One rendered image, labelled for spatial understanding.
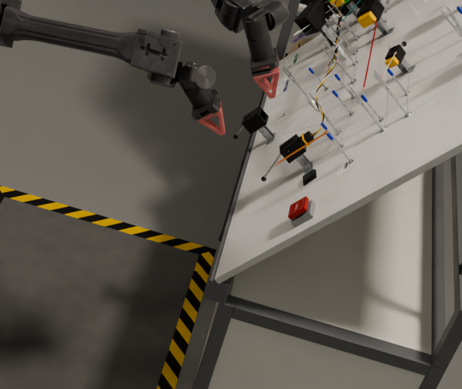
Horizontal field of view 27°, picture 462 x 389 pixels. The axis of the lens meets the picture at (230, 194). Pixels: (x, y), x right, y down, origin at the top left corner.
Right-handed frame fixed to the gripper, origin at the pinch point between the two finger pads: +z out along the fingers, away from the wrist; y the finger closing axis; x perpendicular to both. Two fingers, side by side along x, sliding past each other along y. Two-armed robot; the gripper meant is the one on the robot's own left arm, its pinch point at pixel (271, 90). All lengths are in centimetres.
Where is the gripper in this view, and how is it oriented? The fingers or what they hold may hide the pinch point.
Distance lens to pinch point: 243.5
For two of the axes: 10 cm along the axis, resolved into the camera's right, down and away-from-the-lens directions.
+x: -9.7, 2.0, 1.4
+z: 2.4, 8.6, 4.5
